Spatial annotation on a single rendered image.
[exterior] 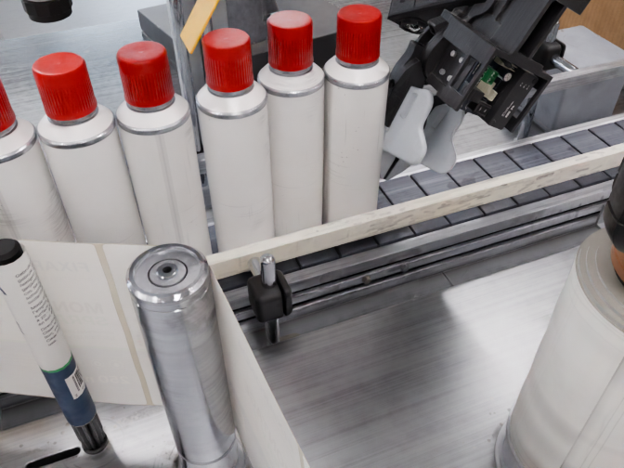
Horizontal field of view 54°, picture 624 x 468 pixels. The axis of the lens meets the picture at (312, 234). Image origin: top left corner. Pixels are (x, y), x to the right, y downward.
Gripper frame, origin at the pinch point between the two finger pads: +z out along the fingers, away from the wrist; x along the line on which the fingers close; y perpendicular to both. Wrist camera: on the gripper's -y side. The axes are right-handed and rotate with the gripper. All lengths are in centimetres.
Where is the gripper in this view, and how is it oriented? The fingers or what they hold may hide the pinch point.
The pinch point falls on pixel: (385, 162)
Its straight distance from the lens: 57.5
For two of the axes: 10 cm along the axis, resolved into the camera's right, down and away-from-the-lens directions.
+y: 3.7, 6.3, -6.8
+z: -4.6, 7.6, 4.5
